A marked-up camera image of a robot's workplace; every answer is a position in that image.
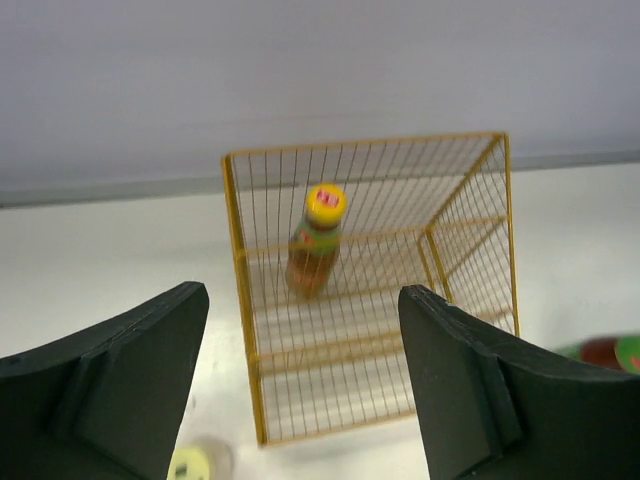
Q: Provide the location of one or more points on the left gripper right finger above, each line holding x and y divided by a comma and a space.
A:
493, 406

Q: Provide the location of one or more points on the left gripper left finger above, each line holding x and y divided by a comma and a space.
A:
105, 402

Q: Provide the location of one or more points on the yellow cap sauce bottle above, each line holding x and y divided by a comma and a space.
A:
619, 353
315, 243

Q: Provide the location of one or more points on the yellow lid spice jar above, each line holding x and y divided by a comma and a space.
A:
205, 458

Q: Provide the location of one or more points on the yellow wire rack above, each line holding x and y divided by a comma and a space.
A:
434, 211

